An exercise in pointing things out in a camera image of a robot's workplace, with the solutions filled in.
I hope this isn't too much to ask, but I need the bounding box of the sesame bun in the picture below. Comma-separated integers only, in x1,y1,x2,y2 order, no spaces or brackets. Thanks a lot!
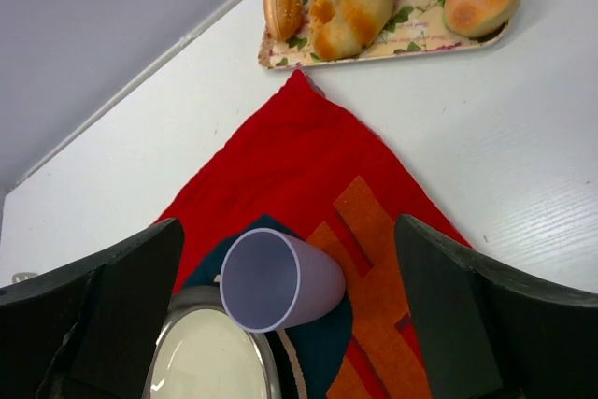
263,0,304,41

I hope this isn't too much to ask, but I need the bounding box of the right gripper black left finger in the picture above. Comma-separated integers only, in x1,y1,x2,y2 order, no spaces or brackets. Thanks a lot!
1,219,184,398

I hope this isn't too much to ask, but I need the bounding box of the floral serving tray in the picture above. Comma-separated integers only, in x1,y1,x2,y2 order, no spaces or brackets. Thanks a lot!
258,0,508,69

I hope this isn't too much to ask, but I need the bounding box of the round bread roll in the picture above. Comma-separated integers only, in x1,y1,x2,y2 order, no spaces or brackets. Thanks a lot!
443,0,521,38

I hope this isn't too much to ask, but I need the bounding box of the red patterned cloth mat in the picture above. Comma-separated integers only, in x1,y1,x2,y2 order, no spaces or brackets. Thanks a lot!
164,71,460,398

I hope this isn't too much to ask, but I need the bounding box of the twisted golden bread roll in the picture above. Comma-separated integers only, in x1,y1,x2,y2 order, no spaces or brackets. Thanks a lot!
308,0,394,61

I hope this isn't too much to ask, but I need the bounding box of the silver metal plate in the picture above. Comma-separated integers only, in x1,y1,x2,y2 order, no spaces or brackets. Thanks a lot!
143,286,281,399

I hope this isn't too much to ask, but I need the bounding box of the lilac plastic cup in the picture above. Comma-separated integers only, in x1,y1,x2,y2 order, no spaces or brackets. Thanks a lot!
220,228,346,333

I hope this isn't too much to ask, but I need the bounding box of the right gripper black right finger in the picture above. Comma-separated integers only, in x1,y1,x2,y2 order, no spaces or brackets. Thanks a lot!
394,215,597,398

